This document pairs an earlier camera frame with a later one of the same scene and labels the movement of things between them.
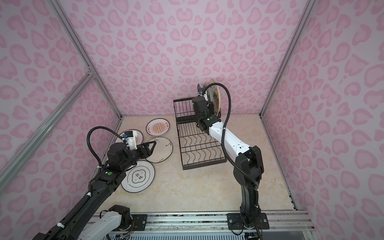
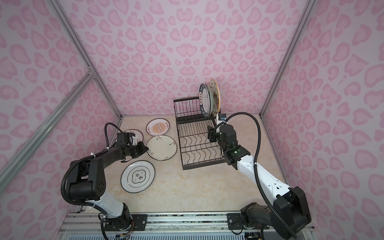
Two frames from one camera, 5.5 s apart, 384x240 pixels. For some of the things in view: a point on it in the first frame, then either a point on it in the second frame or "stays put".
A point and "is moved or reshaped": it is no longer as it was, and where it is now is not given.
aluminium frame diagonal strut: [15, 167] stays put
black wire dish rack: [197, 148] stays put
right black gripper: [212, 107] -> [211, 134]
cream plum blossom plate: [162, 150] is moved or reshaped
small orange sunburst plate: [157, 127] stays put
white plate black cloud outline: [138, 178] stays put
